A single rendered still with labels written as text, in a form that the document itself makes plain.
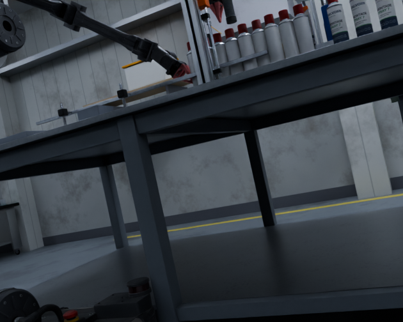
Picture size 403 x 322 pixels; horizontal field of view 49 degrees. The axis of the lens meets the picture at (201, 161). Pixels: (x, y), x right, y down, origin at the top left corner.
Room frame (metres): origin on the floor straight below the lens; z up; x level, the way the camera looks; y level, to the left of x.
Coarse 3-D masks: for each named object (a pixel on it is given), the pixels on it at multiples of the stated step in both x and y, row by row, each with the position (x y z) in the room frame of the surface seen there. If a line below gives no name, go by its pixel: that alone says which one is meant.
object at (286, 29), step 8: (280, 16) 1.53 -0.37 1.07; (288, 16) 1.53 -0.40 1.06; (280, 24) 1.53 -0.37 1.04; (288, 24) 1.51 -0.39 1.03; (280, 32) 1.53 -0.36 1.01; (288, 32) 1.51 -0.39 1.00; (288, 40) 1.52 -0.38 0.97; (296, 40) 1.52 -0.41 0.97; (288, 48) 1.52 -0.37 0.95; (296, 48) 1.52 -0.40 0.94; (288, 56) 1.52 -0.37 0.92
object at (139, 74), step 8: (136, 64) 4.61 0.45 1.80; (144, 64) 4.55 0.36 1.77; (152, 64) 4.51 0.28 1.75; (128, 72) 4.64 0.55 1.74; (136, 72) 4.60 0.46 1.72; (144, 72) 4.56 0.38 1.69; (152, 72) 4.52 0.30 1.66; (160, 72) 4.49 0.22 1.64; (128, 80) 4.65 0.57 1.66; (136, 80) 4.61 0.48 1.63; (144, 80) 4.57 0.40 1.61; (152, 80) 4.53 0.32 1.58; (160, 80) 4.50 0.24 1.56; (136, 88) 4.62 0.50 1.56
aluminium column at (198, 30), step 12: (180, 0) 1.51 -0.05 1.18; (192, 0) 1.49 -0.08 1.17; (192, 12) 1.49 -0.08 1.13; (192, 24) 1.51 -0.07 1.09; (192, 36) 1.50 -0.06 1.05; (204, 36) 1.52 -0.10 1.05; (192, 48) 1.50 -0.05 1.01; (204, 48) 1.50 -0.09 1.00; (204, 60) 1.49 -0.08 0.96; (204, 72) 1.49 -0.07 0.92
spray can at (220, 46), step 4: (216, 36) 1.63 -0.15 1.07; (220, 36) 1.64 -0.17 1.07; (216, 40) 1.63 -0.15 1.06; (220, 40) 1.63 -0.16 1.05; (216, 44) 1.62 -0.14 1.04; (220, 44) 1.62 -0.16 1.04; (224, 44) 1.63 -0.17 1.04; (212, 48) 1.64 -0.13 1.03; (216, 48) 1.62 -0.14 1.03; (220, 48) 1.62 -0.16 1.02; (224, 48) 1.63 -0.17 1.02; (220, 52) 1.62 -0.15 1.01; (224, 52) 1.62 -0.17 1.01; (220, 56) 1.62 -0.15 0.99; (224, 56) 1.62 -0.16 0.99; (220, 60) 1.62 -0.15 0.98; (224, 60) 1.62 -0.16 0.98; (220, 64) 1.62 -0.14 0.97; (224, 68) 1.62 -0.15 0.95; (228, 68) 1.63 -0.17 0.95; (224, 72) 1.62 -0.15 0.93; (228, 72) 1.62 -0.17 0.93; (224, 76) 1.62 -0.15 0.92
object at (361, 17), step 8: (352, 0) 1.43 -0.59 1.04; (360, 0) 1.42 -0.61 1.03; (352, 8) 1.43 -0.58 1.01; (360, 8) 1.42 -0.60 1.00; (352, 16) 1.45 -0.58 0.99; (360, 16) 1.42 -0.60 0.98; (368, 16) 1.42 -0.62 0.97; (360, 24) 1.42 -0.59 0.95; (368, 24) 1.42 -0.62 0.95; (360, 32) 1.43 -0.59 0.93; (368, 32) 1.42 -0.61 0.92
